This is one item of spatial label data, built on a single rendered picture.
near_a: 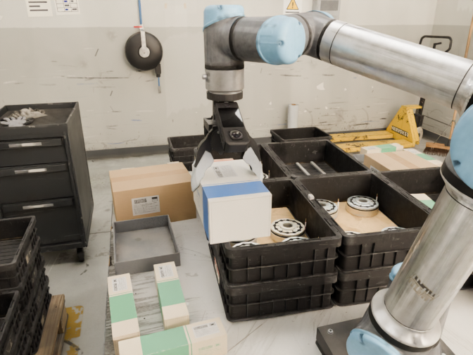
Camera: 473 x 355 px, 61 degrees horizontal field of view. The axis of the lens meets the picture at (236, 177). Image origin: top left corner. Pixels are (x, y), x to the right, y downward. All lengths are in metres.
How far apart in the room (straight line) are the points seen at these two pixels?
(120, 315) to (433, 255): 0.74
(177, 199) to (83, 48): 2.99
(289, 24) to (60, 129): 1.83
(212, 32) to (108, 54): 3.60
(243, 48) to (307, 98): 4.13
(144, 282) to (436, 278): 0.86
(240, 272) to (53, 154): 1.63
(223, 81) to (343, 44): 0.22
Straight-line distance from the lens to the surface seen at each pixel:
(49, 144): 2.39
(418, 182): 1.59
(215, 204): 0.73
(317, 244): 1.02
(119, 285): 1.17
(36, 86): 4.44
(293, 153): 1.77
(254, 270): 1.02
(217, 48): 0.75
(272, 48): 0.67
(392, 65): 0.71
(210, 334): 0.99
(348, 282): 1.14
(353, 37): 0.74
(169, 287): 1.14
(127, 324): 1.05
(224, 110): 0.76
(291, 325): 1.11
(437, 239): 0.62
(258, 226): 0.77
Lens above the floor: 1.45
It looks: 22 degrees down
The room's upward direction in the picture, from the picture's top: straight up
